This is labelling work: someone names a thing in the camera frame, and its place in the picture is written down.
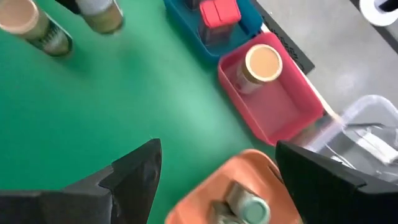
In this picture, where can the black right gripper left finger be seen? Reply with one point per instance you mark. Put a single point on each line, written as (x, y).
(133, 186)

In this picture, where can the finger of the left gripper yellow tape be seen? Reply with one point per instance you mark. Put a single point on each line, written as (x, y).
(66, 3)

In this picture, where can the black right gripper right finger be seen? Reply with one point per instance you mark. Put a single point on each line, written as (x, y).
(326, 193)

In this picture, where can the tan lid spice jar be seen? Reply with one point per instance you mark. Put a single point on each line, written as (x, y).
(102, 17)
(262, 62)
(18, 15)

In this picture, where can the clear lid spice jar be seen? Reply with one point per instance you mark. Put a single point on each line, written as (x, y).
(250, 207)

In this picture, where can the pink cube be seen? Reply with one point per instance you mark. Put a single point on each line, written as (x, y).
(219, 12)

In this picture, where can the white grey packets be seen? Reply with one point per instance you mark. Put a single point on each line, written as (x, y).
(373, 146)

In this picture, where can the orange plastic bin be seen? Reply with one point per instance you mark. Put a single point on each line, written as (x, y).
(199, 199)

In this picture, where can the green table mat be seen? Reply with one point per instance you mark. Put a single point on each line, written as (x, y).
(93, 109)

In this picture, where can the clear plastic storage box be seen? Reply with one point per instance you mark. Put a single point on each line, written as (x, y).
(367, 109)

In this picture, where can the pink plastic bin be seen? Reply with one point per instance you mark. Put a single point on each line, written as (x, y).
(273, 115)

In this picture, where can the blue plastic bin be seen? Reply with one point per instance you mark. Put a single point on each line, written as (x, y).
(186, 28)

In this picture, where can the black textured strip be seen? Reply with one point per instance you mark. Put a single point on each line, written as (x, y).
(289, 46)

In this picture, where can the white round-base pole stand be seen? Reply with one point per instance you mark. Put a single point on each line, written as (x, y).
(370, 14)

